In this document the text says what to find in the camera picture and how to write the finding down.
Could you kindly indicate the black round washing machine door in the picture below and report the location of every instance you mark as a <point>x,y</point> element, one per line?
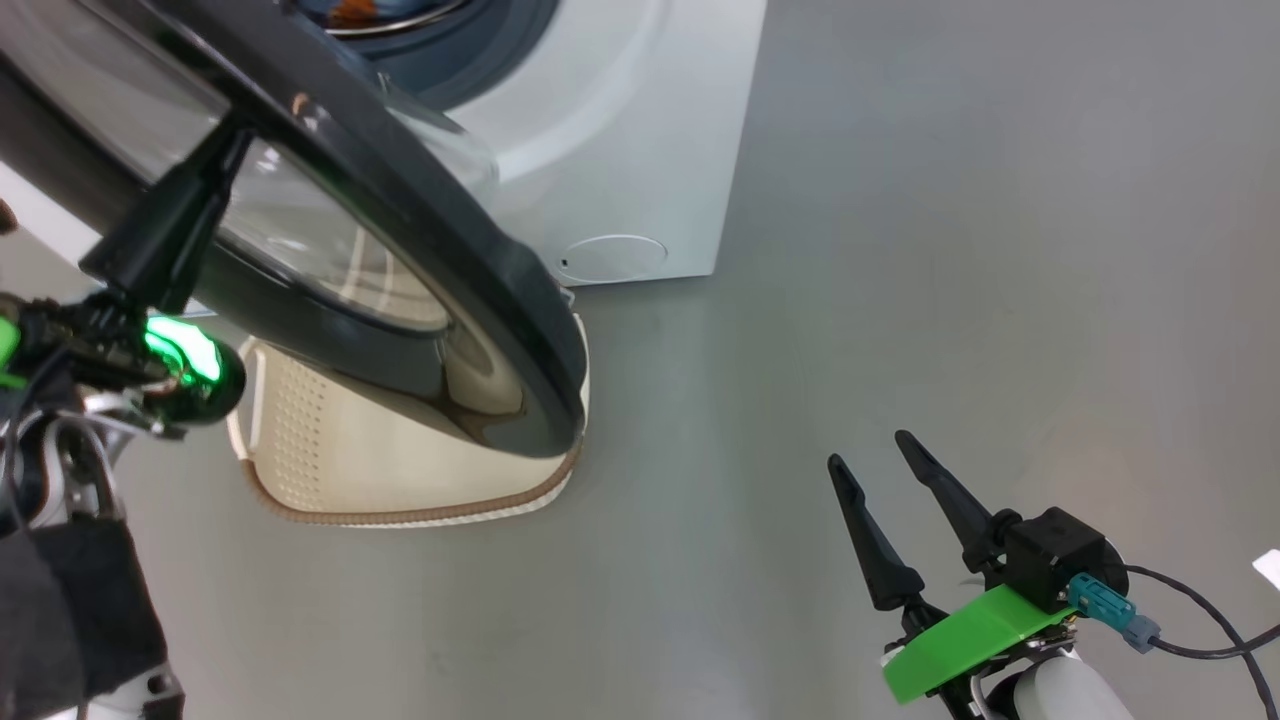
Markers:
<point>520,300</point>

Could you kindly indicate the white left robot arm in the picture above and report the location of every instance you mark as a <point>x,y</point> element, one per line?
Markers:
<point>90,620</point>

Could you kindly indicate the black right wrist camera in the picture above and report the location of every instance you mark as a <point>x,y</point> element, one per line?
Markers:
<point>1060,555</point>

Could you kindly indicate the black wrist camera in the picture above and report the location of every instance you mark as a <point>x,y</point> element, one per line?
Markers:
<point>1060,555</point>
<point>215,395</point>

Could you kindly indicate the grey rubber door seal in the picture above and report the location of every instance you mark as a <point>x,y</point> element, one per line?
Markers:
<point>500,40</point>

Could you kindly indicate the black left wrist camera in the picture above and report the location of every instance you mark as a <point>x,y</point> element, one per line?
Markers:
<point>215,395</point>

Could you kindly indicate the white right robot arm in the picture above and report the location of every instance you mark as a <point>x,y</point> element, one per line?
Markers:
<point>1070,695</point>

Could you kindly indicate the round white filter cover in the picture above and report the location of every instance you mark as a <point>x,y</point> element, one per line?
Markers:
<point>612,258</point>

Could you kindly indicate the white front-load washing machine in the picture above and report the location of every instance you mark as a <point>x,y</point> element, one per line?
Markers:
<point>620,130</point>

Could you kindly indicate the blue cartoon print garment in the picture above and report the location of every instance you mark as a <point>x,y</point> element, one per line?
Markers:
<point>350,12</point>

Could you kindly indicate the steel washing machine drum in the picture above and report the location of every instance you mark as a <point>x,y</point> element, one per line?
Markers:
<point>420,20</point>

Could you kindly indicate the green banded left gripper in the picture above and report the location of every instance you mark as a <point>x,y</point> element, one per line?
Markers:
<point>80,345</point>

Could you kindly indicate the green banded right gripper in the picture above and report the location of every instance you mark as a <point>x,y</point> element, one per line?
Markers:
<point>960,645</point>

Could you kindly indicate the cream perforated laundry basket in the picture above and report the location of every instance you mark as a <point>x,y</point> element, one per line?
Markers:
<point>350,470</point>

